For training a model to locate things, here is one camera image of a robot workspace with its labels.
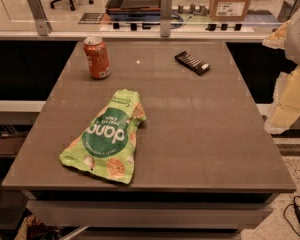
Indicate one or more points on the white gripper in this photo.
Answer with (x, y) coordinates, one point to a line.
(298, 39)

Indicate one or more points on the black rxbar chocolate bar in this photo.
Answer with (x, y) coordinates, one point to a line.
(192, 63)

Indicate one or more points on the green rice chip bag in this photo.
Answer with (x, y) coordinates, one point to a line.
(106, 147)

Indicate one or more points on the brown crumpled paper bag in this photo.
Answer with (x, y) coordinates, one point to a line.
(33, 228)

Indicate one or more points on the cardboard box with label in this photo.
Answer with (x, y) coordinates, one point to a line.
(228, 10)

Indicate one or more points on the orange soda can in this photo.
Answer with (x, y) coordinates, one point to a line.
(97, 57)

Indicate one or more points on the middle metal glass post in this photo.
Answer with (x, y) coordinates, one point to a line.
(165, 18)

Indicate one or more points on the left metal glass post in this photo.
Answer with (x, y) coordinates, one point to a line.
(41, 22)

